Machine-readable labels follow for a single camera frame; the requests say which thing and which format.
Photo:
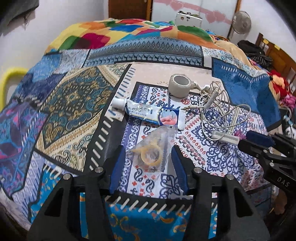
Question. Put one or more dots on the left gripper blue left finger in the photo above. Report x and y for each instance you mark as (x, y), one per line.
(117, 165)

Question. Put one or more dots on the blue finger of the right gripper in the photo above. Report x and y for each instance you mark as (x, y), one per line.
(261, 153)
(260, 139)

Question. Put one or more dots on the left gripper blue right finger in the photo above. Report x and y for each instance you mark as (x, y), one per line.
(177, 158)

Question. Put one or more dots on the clear bag with tape roll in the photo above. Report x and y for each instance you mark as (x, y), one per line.
(152, 153)

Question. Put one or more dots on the white disposable razor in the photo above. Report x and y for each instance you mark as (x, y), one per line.
(228, 137)

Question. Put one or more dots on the white ointment tube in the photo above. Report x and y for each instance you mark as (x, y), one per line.
(160, 116)

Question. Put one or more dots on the white earphones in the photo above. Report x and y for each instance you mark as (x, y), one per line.
(214, 109)

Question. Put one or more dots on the grey tape roll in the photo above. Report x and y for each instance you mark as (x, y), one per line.
(180, 85)

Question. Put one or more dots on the right hand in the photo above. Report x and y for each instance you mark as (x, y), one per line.
(280, 203)

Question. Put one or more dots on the red plush toy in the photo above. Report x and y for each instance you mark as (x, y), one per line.
(281, 90)

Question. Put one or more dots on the blue patchwork bedspread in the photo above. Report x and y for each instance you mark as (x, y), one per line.
(59, 133)

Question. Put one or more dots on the wooden bed headboard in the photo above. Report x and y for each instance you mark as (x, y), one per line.
(282, 62)

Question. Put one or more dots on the black clothes pile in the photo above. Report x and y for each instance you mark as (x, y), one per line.
(256, 54)

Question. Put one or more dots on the tan crumpled blanket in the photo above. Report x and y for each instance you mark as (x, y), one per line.
(235, 51)

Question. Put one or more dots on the white standing fan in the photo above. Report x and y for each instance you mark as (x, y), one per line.
(240, 25)

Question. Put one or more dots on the sliding wardrobe with hearts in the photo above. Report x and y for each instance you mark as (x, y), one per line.
(213, 16)

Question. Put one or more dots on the colourful checkered blanket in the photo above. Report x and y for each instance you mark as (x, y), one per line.
(98, 34)

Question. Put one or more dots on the white box with stickers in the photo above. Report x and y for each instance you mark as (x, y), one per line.
(188, 19)

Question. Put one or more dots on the brown wooden door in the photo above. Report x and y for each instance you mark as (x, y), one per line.
(130, 9)

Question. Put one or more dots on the yellow foam bed rail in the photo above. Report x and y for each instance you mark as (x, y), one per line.
(6, 77)

